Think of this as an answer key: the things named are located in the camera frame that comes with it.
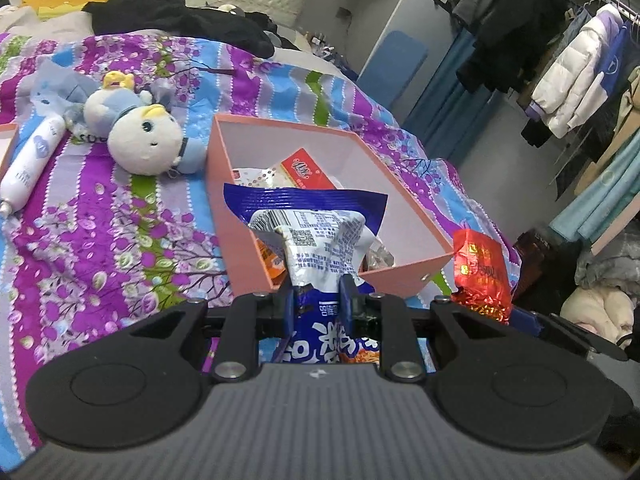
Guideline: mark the blue white plush toy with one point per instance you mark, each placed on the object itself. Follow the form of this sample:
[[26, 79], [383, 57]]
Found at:
[[141, 136]]

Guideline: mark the white cabinet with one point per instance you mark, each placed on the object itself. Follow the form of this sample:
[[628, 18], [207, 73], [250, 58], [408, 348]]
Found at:
[[358, 27]]

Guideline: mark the red foil tea packet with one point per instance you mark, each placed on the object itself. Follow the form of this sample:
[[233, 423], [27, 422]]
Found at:
[[480, 275]]

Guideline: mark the clear red-label snack bag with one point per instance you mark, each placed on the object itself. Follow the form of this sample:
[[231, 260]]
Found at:
[[295, 172]]

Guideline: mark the black clothing pile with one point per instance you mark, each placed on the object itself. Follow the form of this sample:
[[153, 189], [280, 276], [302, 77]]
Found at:
[[252, 32]]

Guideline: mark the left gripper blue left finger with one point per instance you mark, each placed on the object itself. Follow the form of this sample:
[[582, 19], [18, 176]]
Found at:
[[239, 328]]

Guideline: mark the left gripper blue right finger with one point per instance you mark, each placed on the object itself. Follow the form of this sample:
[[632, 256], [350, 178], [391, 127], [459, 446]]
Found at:
[[391, 323]]

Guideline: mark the pink box lid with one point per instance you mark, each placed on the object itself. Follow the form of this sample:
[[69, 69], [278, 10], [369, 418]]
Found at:
[[8, 140]]

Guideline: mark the blue white snack bag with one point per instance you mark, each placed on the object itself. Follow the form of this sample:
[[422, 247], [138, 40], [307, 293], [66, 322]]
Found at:
[[321, 235]]

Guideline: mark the pink cardboard box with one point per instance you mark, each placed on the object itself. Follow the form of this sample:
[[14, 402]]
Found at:
[[419, 247]]

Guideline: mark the orange sausage snack pack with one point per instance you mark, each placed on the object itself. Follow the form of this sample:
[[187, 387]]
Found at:
[[273, 263]]

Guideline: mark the black hanging coat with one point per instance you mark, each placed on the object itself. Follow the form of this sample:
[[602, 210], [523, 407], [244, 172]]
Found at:
[[510, 43]]

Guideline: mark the white spray bottle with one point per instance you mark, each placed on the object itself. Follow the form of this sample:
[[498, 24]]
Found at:
[[28, 165]]

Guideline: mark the white puffer jacket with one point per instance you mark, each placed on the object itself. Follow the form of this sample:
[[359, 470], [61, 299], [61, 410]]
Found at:
[[583, 75]]

